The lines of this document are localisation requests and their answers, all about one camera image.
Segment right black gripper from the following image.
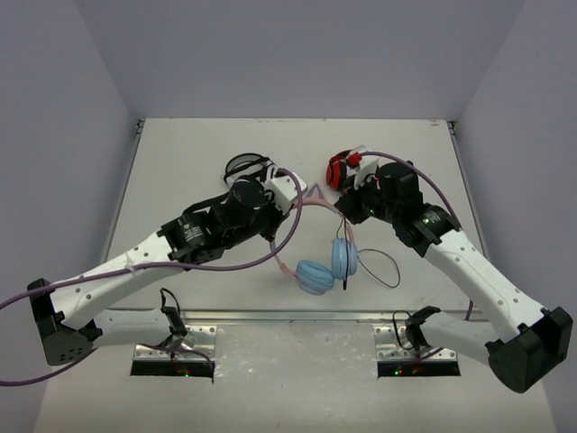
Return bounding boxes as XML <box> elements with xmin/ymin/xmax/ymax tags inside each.
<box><xmin>334</xmin><ymin>171</ymin><xmax>399</xmax><ymax>226</ymax></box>

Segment pink blue cat-ear headphones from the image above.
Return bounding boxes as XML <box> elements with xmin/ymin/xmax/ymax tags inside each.
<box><xmin>274</xmin><ymin>184</ymin><xmax>359</xmax><ymax>296</ymax></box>

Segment black headphone audio cable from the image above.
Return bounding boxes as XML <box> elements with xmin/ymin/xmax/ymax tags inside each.
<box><xmin>335</xmin><ymin>216</ymin><xmax>401</xmax><ymax>292</ymax></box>

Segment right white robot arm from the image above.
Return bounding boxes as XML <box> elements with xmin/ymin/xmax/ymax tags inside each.
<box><xmin>335</xmin><ymin>156</ymin><xmax>573</xmax><ymax>393</ymax></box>

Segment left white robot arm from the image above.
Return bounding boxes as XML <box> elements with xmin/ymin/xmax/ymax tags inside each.
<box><xmin>28</xmin><ymin>175</ymin><xmax>301</xmax><ymax>366</ymax></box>

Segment white black headphones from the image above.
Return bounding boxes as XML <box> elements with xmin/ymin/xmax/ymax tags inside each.
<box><xmin>223</xmin><ymin>152</ymin><xmax>277</xmax><ymax>187</ymax></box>

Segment red black headphones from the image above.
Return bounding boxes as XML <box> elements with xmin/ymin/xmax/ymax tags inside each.
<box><xmin>325</xmin><ymin>150</ymin><xmax>362</xmax><ymax>192</ymax></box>

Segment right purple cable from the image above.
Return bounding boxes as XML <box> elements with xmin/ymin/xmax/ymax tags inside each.
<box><xmin>360</xmin><ymin>151</ymin><xmax>474</xmax><ymax>321</ymax></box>

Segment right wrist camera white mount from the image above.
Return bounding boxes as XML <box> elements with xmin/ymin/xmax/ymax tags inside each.
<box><xmin>345</xmin><ymin>145</ymin><xmax>379</xmax><ymax>189</ymax></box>

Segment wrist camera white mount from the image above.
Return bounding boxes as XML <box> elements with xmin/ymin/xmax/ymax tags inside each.
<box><xmin>264</xmin><ymin>169</ymin><xmax>308</xmax><ymax>215</ymax></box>
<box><xmin>345</xmin><ymin>145</ymin><xmax>379</xmax><ymax>189</ymax></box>

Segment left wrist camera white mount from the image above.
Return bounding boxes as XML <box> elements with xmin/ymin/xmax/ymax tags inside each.
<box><xmin>264</xmin><ymin>169</ymin><xmax>308</xmax><ymax>215</ymax></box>

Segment aluminium front table rail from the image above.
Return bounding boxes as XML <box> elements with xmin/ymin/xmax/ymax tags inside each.
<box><xmin>182</xmin><ymin>309</ymin><xmax>407</xmax><ymax>323</ymax></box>

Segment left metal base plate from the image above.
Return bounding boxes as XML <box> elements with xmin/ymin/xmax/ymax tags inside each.
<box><xmin>133</xmin><ymin>324</ymin><xmax>218</xmax><ymax>362</ymax></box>

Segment metal base plate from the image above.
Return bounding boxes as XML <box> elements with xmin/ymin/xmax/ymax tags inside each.
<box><xmin>373</xmin><ymin>324</ymin><xmax>417</xmax><ymax>362</ymax></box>
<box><xmin>133</xmin><ymin>324</ymin><xmax>218</xmax><ymax>362</ymax></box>

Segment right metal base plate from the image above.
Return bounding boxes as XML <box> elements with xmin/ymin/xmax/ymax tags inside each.
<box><xmin>373</xmin><ymin>324</ymin><xmax>417</xmax><ymax>362</ymax></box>

